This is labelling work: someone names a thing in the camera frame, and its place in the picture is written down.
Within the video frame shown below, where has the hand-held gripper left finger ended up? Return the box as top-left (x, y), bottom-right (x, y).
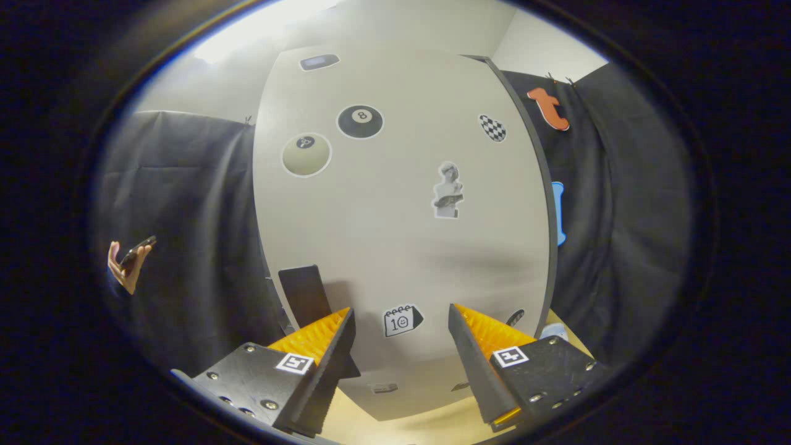
top-left (171, 306), bottom-right (357, 438)

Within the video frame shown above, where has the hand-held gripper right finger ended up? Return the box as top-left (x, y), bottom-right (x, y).
top-left (447, 303), bottom-right (612, 433)

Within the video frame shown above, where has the black door handle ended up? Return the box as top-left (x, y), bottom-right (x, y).
top-left (278, 265), bottom-right (362, 379)

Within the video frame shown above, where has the white cabinet door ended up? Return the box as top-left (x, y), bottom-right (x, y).
top-left (252, 44), bottom-right (552, 422)

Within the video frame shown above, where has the black smartphone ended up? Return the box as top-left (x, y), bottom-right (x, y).
top-left (119, 235), bottom-right (158, 268)

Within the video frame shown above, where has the pale blue white item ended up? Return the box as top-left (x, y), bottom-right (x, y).
top-left (539, 321), bottom-right (570, 344)

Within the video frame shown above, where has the grey cabinet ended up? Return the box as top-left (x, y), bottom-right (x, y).
top-left (460, 53), bottom-right (560, 339)

